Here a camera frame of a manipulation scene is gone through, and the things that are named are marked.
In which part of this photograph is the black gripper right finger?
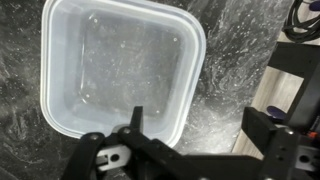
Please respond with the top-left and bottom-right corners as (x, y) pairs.
(241, 106), (301, 180)

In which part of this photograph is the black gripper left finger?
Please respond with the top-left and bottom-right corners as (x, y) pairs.
(61, 105), (183, 180)

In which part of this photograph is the clear square plastic container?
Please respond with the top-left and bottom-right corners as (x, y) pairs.
(39, 0), (207, 148)

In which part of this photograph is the black floor stand leg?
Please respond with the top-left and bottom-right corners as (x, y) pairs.
(266, 42), (320, 134)

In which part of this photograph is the black cable bundle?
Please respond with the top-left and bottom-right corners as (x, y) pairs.
(282, 0), (320, 44)

